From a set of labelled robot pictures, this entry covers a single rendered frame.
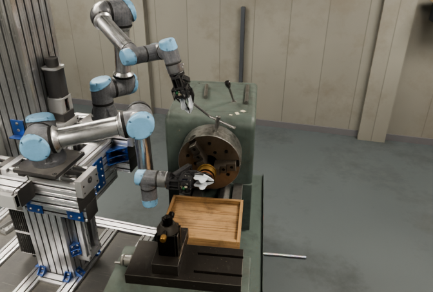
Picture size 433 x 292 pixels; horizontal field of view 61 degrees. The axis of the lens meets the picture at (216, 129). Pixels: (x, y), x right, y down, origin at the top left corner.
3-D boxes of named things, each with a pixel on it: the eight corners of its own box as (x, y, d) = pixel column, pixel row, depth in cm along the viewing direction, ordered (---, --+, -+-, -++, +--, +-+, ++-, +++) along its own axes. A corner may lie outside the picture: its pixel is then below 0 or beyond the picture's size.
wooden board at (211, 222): (173, 200, 192) (173, 194, 191) (243, 205, 189) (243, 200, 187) (158, 242, 166) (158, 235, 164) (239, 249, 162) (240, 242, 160)
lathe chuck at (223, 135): (177, 172, 200) (185, 120, 186) (234, 185, 200) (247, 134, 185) (174, 182, 192) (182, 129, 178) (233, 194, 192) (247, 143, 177)
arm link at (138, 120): (29, 149, 161) (154, 123, 170) (22, 167, 148) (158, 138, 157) (20, 124, 155) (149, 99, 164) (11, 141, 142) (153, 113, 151)
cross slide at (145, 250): (140, 247, 154) (138, 240, 152) (243, 257, 150) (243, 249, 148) (125, 283, 138) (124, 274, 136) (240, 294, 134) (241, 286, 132)
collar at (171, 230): (159, 221, 140) (159, 214, 139) (180, 223, 139) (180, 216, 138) (154, 236, 133) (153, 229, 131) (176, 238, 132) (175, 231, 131)
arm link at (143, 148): (124, 95, 172) (136, 182, 194) (124, 104, 162) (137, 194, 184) (149, 92, 174) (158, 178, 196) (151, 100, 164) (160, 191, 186)
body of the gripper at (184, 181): (191, 194, 167) (165, 192, 169) (195, 184, 175) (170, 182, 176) (191, 180, 164) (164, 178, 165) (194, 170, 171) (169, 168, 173)
